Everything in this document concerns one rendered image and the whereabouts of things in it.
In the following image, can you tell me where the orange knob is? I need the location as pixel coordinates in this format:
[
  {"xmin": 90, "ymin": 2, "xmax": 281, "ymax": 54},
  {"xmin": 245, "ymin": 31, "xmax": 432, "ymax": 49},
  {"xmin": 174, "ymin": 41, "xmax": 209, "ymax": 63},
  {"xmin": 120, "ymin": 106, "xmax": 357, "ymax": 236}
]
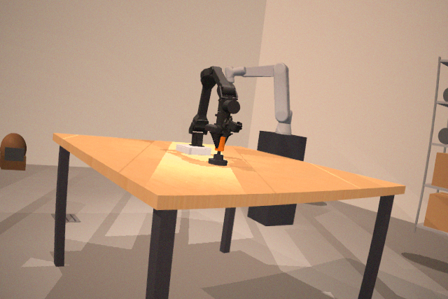
[{"xmin": 215, "ymin": 137, "xmax": 225, "ymax": 151}]

